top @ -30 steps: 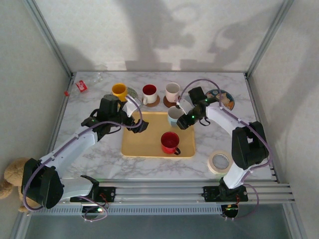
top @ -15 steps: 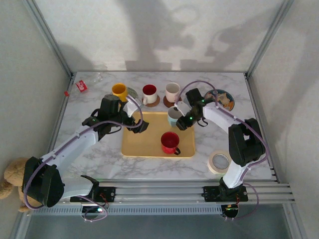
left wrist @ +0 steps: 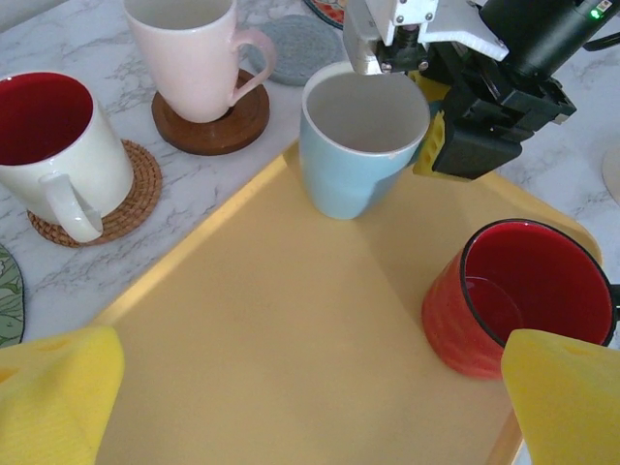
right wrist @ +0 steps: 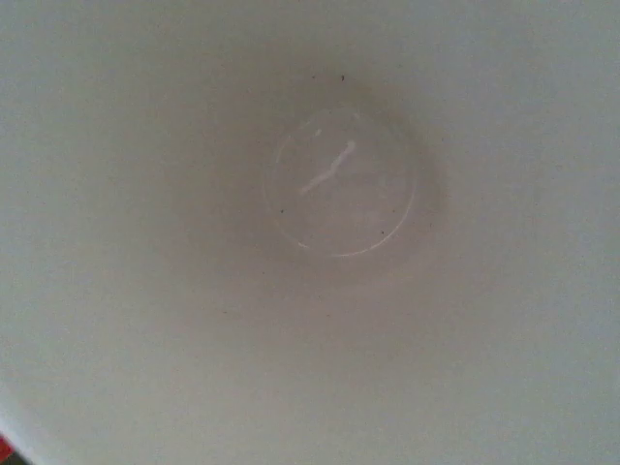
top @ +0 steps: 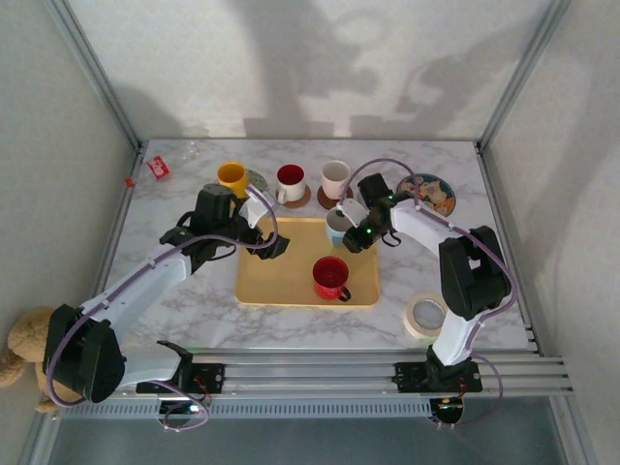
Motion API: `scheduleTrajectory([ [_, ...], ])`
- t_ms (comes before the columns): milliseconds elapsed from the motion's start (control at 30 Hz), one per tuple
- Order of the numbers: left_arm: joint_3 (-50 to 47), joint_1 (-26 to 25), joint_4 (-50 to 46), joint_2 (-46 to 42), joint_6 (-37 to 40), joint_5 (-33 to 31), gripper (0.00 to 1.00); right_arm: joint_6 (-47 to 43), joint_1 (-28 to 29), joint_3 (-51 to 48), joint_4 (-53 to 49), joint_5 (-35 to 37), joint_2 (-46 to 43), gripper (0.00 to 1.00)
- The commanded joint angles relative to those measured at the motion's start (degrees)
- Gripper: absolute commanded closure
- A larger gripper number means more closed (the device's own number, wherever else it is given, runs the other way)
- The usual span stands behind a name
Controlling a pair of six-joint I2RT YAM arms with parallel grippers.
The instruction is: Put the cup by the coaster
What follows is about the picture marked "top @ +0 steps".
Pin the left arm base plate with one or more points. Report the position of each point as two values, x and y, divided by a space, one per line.
213 375

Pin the light blue mug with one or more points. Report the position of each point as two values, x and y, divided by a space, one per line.
334 232

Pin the white mug red inside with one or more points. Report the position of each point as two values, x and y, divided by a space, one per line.
289 181

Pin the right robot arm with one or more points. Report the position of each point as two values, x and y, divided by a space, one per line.
474 276

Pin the yellow rectangular tray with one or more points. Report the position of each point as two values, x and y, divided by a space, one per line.
281 281

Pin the colourful cartoon print coaster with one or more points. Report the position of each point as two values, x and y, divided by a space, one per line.
428 191

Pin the aluminium mounting rail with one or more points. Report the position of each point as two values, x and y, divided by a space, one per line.
315 373

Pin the dark brown round coaster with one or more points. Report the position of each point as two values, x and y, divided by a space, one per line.
325 202

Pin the clear bottle red label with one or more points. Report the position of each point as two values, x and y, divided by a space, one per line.
159 167

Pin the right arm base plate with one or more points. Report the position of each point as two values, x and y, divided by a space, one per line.
412 375

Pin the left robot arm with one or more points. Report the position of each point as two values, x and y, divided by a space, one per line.
92 358

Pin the masking tape roll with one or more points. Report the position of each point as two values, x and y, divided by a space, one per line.
412 319

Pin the yellow mug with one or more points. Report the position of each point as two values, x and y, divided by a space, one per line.
231 173

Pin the light brown cork coaster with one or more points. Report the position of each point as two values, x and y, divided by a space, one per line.
302 199

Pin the pale pink mug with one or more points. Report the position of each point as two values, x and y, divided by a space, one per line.
335 179

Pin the aluminium frame post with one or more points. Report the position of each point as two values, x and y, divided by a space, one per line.
92 72
523 72

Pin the brown teddy bear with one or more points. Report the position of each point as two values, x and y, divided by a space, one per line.
24 339

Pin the green patterned round coaster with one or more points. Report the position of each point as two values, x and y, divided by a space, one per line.
259 180

